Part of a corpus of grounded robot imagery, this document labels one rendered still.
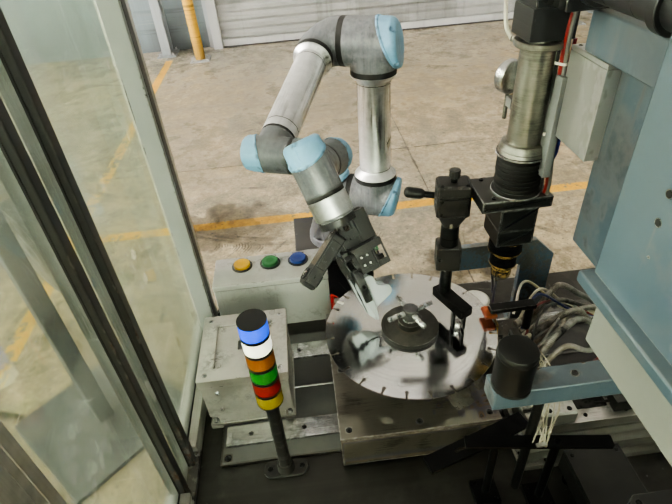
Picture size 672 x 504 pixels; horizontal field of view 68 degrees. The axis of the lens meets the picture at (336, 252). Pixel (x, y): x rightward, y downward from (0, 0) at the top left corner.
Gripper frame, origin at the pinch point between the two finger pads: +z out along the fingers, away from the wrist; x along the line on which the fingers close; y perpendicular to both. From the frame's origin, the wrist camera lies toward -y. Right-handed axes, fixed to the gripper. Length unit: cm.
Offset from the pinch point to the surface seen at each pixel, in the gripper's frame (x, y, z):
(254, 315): -17.1, -18.9, -15.3
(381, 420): -5.4, -8.1, 17.0
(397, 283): 10.5, 10.2, 0.6
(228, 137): 331, 20, -68
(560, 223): 152, 149, 65
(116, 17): -5, -16, -63
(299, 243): 64, 1, -8
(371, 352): -3.4, -3.7, 5.1
